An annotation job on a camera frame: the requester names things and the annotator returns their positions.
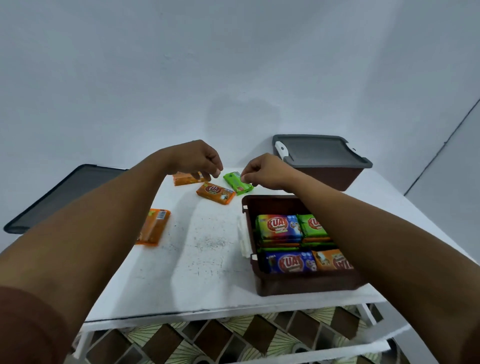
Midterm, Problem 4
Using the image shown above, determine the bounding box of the person's right hand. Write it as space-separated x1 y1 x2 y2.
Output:
240 152 303 193

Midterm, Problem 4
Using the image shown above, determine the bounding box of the person's left hand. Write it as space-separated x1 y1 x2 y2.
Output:
161 139 224 182

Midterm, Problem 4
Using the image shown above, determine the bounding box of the orange snack packet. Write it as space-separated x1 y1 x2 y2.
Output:
311 248 354 272
135 208 172 247
195 181 237 206
172 171 207 187

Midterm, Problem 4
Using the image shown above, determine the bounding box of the dark grey lid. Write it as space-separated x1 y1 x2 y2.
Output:
272 134 374 170
3 163 128 235

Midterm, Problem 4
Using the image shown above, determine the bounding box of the multicoloured snack packet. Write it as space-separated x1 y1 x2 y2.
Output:
256 214 304 241

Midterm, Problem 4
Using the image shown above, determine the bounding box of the blue snack packet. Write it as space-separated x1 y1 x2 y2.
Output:
262 251 318 274

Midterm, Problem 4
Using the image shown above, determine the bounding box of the person's right forearm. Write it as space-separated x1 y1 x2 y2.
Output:
288 170 480 364

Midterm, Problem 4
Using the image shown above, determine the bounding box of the person's left forearm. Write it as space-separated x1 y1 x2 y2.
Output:
0 148 177 338

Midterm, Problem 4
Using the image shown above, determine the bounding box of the brown sleeve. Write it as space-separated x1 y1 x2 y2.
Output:
0 286 70 364

